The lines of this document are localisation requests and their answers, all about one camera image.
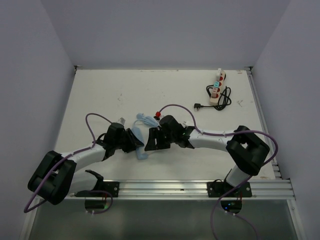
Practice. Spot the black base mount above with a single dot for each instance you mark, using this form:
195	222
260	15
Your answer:
91	184
218	187

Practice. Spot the cyan plug on strip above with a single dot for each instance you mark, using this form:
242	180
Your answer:
216	85

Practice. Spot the light blue power strip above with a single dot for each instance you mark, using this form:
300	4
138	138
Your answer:
140	153

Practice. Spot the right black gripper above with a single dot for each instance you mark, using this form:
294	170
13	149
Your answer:
155	132

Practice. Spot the right aluminium side rail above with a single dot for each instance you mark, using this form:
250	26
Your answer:
274	162

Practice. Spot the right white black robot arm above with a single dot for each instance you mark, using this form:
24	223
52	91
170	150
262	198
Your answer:
246	149

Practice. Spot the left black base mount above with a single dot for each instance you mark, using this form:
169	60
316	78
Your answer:
91	184

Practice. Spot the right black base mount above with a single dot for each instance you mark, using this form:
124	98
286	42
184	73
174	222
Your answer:
218	187

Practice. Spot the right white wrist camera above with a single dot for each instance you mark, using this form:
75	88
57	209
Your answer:
186	123

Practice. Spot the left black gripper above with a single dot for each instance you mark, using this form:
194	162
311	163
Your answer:
133	142

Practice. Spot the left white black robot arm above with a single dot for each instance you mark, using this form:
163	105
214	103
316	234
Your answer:
61	174

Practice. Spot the aluminium mounting rail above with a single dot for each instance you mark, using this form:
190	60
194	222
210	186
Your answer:
196	190

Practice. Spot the white plug adapter on strip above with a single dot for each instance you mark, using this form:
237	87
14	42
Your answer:
218	74

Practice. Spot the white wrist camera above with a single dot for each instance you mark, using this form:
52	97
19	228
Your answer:
186	123
121	121

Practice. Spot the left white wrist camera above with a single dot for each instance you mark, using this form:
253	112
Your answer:
121	121

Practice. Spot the beige red power strip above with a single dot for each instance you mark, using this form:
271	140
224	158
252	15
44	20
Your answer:
216	90

